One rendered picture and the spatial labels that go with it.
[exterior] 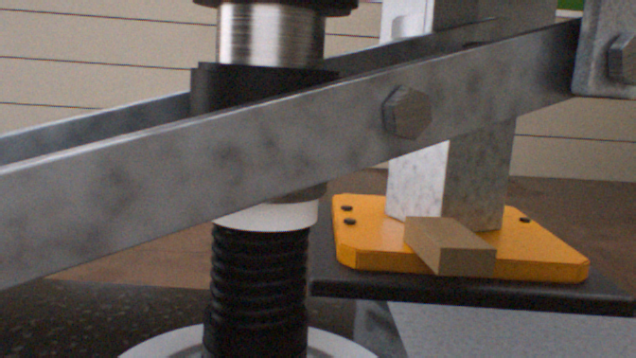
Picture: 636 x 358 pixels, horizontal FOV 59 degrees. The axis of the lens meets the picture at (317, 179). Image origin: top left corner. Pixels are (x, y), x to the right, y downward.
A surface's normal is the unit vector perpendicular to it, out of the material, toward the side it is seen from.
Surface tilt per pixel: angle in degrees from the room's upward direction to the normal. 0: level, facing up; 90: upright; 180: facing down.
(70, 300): 0
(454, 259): 90
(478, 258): 90
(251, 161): 90
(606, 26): 90
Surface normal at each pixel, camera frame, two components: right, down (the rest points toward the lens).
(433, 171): -0.86, 0.04
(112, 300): 0.07, -0.98
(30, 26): 0.07, 0.20
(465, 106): 0.47, 0.20
